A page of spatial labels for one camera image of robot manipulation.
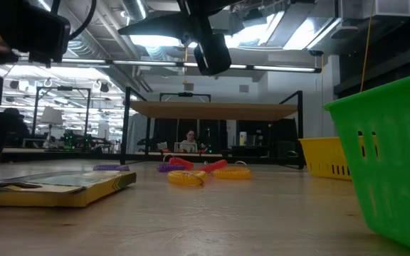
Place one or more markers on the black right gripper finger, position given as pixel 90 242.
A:
pixel 166 26

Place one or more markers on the green-faced crayon box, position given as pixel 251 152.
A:
pixel 94 192

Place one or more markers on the white shade desk lamp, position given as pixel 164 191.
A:
pixel 52 115

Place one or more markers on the black ceiling spotlight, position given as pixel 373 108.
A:
pixel 104 87
pixel 14 84

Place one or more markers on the person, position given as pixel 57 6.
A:
pixel 16 128
pixel 190 137

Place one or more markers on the black background gantry bar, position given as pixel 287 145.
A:
pixel 185 94

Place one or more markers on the overhead LED light bar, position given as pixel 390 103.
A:
pixel 279 67

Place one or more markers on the raised wooden tabletop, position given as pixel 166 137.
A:
pixel 212 111

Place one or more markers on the black tube stand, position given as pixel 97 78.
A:
pixel 125 124
pixel 300 135

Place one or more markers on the white canister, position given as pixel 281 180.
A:
pixel 243 138

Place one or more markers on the black cabinet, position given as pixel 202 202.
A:
pixel 283 138

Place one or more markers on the white ceiling unit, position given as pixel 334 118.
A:
pixel 376 8

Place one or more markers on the yellow plastic basket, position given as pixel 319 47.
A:
pixel 320 156

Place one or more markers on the green plastic basket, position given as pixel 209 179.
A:
pixel 390 170

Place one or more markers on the silver ceiling duct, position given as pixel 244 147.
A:
pixel 135 9

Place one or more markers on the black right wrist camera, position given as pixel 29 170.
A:
pixel 214 53

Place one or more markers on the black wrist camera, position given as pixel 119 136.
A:
pixel 23 28
pixel 214 53

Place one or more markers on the grey wall vent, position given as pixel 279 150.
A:
pixel 189 86
pixel 244 88

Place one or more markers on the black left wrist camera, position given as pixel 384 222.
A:
pixel 23 28

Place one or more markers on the black background rig frame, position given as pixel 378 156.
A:
pixel 62 88

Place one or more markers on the black frame rail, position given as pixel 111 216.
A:
pixel 262 160

